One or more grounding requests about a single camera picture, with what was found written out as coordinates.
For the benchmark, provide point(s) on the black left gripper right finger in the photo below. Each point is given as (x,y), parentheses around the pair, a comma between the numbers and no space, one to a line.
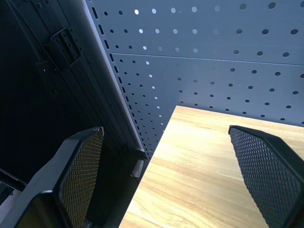
(268,175)

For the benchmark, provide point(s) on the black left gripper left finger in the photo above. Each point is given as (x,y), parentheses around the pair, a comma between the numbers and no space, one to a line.
(71,173)

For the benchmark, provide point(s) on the grey perforated pegboard panel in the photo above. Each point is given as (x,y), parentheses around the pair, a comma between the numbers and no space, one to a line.
(202,61)

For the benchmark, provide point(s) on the black aluminium frame post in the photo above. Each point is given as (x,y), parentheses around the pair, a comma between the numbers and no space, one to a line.
(61,71)

